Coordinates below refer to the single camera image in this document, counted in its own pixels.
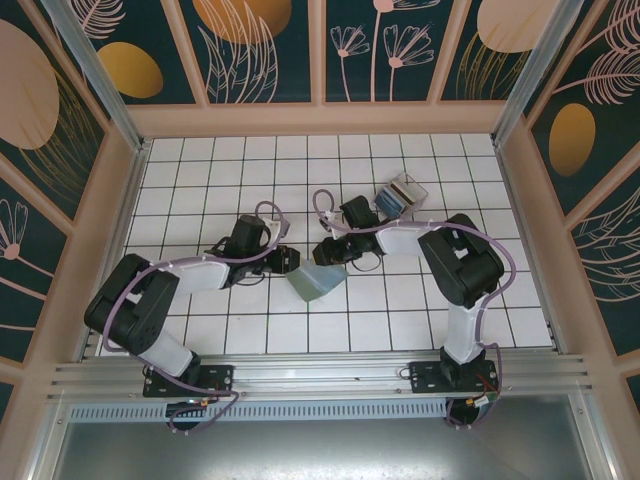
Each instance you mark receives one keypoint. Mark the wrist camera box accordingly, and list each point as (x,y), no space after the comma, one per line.
(277,226)
(334,222)

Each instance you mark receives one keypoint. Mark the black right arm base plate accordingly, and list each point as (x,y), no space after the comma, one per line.
(425,377)

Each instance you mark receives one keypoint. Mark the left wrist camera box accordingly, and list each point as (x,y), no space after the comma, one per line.
(277,226)

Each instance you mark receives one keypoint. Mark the aluminium mounting rail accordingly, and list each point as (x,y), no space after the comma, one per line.
(320,372)

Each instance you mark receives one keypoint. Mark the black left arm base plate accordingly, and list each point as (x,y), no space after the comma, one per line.
(220,380)

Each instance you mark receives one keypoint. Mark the aluminium frame post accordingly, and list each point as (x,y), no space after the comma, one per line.
(100,80)
(535,75)

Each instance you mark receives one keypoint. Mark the green leather card holder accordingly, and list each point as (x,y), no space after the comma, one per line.
(320,282)

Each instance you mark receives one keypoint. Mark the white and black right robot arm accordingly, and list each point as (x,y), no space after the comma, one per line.
(400,240)

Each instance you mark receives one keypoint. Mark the clear acrylic card box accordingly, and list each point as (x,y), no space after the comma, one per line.
(417,192)

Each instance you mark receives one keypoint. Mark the green circuit board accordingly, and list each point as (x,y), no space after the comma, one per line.
(485,402)

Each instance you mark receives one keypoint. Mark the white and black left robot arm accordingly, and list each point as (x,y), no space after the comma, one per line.
(200,275)

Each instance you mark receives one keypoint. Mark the grey credit card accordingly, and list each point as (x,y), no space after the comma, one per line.
(397,189)

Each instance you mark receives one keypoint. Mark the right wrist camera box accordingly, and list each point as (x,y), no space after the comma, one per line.
(334,222)

